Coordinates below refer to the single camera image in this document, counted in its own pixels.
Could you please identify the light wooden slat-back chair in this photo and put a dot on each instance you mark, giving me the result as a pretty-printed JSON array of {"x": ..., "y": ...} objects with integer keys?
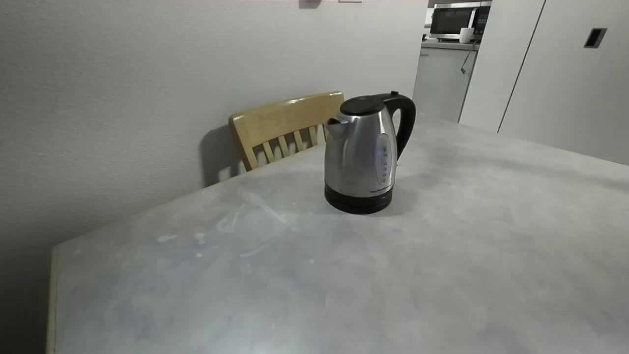
[{"x": 282, "y": 119}]

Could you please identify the stainless steel electric kettle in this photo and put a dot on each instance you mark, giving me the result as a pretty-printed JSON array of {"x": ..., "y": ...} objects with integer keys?
[{"x": 359, "y": 154}]

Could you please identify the white cup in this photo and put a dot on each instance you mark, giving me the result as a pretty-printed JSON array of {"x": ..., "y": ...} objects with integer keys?
[{"x": 467, "y": 36}]

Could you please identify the silver microwave oven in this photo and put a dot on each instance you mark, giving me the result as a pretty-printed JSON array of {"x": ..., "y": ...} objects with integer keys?
[{"x": 455, "y": 21}]

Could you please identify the black kettle power base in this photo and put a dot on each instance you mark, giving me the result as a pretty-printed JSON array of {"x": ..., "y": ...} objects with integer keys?
[{"x": 357, "y": 201}]

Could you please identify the black wall plate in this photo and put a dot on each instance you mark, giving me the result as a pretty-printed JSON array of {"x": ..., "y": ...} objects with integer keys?
[{"x": 595, "y": 38}]

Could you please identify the white kitchen cabinet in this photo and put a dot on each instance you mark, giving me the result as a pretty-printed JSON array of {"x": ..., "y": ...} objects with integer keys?
[{"x": 443, "y": 81}]

